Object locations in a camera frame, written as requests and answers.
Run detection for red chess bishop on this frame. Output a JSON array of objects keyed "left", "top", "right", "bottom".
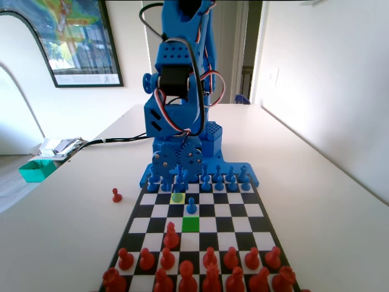
[
  {"left": 153, "top": 267, "right": 174, "bottom": 292},
  {"left": 225, "top": 266, "right": 246, "bottom": 292}
]

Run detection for red chess rook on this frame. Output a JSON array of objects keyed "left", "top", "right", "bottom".
[
  {"left": 102, "top": 267, "right": 128, "bottom": 292},
  {"left": 272, "top": 265, "right": 297, "bottom": 292}
]

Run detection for red chess knight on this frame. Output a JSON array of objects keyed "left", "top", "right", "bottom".
[{"left": 248, "top": 266, "right": 271, "bottom": 292}]

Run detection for black and white chessboard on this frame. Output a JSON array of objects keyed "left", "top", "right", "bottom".
[{"left": 97, "top": 173, "right": 302, "bottom": 292}]

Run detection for advanced red pawn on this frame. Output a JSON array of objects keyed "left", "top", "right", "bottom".
[{"left": 163, "top": 221, "right": 180, "bottom": 249}]

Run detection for crumpled white papers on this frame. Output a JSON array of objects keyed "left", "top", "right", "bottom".
[{"left": 38, "top": 137, "right": 89, "bottom": 159}]

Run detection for framed poster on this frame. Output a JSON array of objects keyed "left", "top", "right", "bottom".
[{"left": 0, "top": 0, "right": 125, "bottom": 88}]

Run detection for green plastic box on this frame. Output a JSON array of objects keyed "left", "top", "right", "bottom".
[{"left": 18, "top": 159, "right": 57, "bottom": 183}]

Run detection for white curved panel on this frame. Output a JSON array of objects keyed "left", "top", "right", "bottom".
[{"left": 0, "top": 13, "right": 57, "bottom": 156}]

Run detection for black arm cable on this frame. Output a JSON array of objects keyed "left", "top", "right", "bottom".
[{"left": 139, "top": 2, "right": 206, "bottom": 137}]

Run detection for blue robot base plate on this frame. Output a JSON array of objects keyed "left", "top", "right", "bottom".
[{"left": 139, "top": 151, "right": 261, "bottom": 188}]

